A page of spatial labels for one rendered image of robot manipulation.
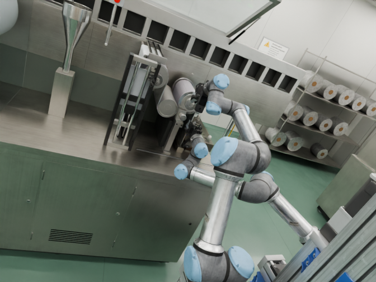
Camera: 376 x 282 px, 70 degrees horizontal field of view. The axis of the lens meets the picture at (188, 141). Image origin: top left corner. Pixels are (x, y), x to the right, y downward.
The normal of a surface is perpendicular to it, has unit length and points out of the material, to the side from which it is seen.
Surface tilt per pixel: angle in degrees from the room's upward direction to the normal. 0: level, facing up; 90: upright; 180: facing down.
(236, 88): 90
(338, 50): 90
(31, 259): 0
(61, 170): 90
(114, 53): 90
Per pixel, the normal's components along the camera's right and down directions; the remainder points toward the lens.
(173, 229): 0.19, 0.52
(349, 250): -0.88, -0.17
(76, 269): 0.38, -0.82
